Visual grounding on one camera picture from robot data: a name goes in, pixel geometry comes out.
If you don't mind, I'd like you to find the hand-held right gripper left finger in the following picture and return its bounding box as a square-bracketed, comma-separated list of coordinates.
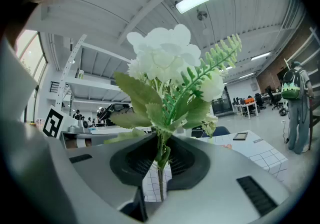
[65, 131, 161, 221]

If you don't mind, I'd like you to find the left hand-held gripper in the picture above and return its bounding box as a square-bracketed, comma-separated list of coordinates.
[42, 104, 118, 151]

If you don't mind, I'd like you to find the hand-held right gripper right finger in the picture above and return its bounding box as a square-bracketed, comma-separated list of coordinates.
[147, 134, 292, 224]

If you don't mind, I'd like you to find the white flower bouquet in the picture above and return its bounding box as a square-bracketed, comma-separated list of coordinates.
[103, 24, 243, 203]

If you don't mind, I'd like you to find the blue chair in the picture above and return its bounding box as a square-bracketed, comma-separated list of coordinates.
[191, 126, 231, 139]

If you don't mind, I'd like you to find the white metal shelving rack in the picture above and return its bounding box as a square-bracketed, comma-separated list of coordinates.
[55, 34, 134, 129]

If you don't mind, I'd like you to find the black cabinet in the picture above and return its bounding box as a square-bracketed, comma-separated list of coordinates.
[211, 85, 229, 118]

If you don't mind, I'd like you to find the white grid tablecloth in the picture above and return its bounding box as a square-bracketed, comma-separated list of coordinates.
[89, 126, 289, 203]

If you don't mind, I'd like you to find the window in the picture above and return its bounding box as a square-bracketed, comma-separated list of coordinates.
[15, 29, 49, 79]

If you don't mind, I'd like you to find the white desk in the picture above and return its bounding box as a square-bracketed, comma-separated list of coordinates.
[232, 100, 259, 119]

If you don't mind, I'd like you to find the green backpack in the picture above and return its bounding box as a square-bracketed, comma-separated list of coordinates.
[281, 67, 305, 100]

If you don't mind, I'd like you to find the round ceiling fixture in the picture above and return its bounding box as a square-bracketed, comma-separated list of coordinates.
[196, 9, 209, 22]

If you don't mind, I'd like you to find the black picture frame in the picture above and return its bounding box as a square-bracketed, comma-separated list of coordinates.
[232, 131, 249, 142]

